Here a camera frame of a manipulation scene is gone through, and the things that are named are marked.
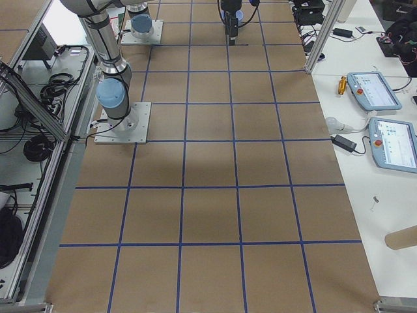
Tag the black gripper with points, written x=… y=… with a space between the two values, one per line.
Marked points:
x=230 y=10

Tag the gold metal cylinder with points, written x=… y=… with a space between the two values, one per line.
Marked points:
x=342 y=85

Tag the white light bulb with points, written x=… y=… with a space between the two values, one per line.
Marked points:
x=336 y=127

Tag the far teach pendant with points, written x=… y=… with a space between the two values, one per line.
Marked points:
x=372 y=92

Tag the teach pendant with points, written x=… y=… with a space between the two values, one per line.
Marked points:
x=372 y=92
x=393 y=144

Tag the black power adapter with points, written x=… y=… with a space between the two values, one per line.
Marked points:
x=343 y=143

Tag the near teach pendant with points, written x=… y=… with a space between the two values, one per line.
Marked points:
x=393 y=144

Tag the cardboard tube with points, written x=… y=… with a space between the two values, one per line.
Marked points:
x=401 y=239

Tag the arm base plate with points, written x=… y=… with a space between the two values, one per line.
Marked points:
x=133 y=129
x=132 y=37

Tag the aluminium frame post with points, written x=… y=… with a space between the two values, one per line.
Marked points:
x=334 y=10

